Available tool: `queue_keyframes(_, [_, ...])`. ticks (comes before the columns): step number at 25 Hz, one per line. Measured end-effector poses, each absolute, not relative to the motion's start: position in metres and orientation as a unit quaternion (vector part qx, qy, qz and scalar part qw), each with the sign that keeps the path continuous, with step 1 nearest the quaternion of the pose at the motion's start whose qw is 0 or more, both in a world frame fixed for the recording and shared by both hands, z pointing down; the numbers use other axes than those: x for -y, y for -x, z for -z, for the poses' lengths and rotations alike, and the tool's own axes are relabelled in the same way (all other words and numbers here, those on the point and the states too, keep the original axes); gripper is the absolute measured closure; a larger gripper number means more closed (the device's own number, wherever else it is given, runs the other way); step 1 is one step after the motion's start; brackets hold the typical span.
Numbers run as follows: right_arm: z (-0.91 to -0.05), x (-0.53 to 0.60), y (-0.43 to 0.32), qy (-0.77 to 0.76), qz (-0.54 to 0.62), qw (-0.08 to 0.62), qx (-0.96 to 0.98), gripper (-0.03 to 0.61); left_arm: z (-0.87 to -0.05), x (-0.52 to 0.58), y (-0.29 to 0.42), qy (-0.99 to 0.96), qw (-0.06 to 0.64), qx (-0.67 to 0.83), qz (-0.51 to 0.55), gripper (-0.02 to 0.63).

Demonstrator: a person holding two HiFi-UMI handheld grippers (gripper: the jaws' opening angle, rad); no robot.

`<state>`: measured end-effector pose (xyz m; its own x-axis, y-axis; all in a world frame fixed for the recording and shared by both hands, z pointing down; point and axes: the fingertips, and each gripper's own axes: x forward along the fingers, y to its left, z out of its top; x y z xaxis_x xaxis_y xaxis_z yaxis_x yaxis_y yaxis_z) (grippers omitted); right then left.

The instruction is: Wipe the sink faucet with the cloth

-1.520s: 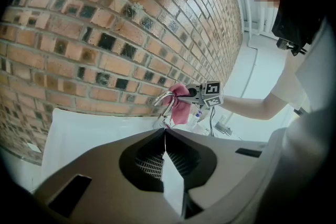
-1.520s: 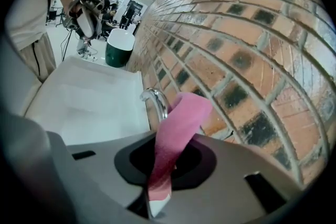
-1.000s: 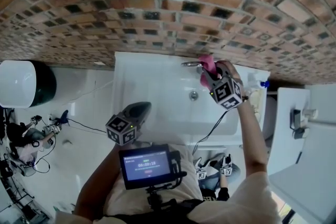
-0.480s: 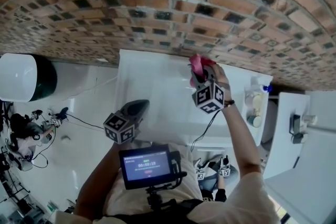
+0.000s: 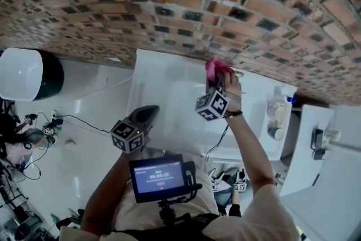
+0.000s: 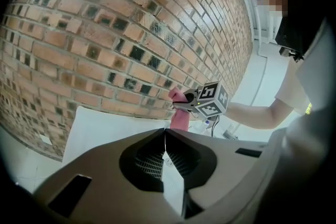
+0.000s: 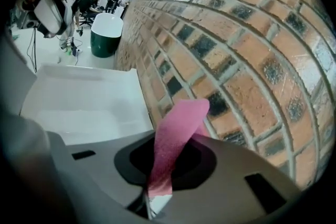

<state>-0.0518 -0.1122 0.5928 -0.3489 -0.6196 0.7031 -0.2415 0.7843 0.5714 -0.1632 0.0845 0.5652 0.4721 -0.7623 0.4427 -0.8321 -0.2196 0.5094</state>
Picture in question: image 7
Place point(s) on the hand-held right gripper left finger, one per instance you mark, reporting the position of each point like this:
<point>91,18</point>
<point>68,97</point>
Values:
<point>135,162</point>

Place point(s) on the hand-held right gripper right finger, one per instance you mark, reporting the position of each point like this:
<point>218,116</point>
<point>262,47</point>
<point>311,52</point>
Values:
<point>199,165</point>

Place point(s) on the pink cloth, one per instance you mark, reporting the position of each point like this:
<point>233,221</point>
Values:
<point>173,133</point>

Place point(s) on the person's white T-shirt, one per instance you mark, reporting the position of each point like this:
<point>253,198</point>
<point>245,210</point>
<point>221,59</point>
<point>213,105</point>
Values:
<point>11,73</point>

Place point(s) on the white sink basin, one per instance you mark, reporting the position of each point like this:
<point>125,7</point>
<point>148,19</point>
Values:
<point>78,102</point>

